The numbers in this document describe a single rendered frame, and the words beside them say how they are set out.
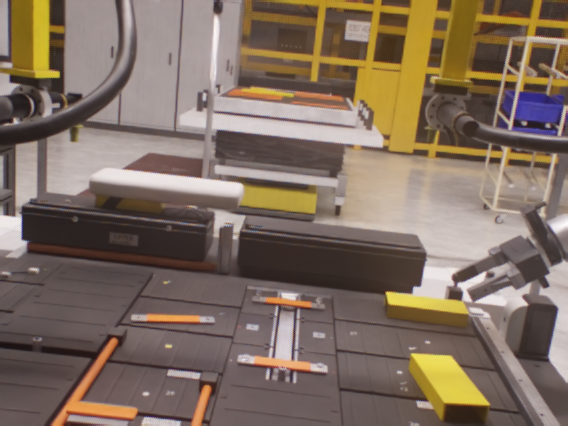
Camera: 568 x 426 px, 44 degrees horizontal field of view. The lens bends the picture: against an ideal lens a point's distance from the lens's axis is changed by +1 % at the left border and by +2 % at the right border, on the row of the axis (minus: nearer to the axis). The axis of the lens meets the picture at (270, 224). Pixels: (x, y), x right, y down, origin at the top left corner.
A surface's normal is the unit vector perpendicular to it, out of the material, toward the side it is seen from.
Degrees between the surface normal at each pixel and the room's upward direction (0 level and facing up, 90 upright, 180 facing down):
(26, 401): 0
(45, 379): 0
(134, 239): 90
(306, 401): 0
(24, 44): 90
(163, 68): 90
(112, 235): 90
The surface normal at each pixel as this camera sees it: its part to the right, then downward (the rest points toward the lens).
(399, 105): -0.06, 0.25
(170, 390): 0.11, -0.96
